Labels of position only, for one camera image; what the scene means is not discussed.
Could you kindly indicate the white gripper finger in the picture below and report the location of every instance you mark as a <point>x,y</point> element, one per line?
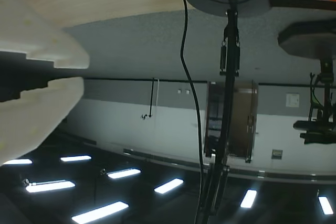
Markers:
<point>39,37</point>
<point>34,119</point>

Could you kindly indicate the black desk lamp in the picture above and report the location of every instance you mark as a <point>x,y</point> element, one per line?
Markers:
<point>228,103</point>

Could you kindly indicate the black office chair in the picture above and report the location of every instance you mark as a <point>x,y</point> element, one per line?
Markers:
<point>304,43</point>

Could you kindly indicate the small white wall switches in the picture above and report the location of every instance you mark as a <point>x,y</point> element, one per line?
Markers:
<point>183,91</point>

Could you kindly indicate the white wall plate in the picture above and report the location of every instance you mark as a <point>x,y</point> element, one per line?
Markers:
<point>292,100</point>

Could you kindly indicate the brown wooden door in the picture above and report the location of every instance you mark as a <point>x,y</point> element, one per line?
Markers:
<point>244,119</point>

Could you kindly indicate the ceiling light panel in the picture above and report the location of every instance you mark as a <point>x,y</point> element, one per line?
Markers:
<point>18,161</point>
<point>76,158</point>

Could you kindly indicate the grey wall plate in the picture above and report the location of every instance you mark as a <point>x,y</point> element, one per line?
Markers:
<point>277,154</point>

